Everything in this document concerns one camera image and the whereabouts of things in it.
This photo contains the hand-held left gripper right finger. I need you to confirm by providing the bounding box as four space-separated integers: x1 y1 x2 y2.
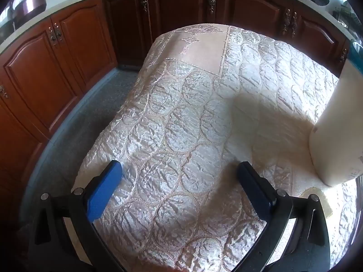
234 161 331 272

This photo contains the grey kitchen countertop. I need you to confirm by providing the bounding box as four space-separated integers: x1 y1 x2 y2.
0 0 363 54

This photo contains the cream quilted tablecloth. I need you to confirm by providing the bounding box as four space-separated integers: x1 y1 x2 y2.
71 24 361 272

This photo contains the maroon cooking pot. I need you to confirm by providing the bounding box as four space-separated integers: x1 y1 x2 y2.
11 0 47 23

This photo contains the brown wooden kitchen cabinet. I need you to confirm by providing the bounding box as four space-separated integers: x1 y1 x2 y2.
0 0 352 233

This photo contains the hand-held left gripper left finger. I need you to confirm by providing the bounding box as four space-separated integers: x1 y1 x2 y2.
27 160 128 272

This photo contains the white floral cup teal inside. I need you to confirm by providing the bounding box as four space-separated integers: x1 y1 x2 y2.
309 38 363 187

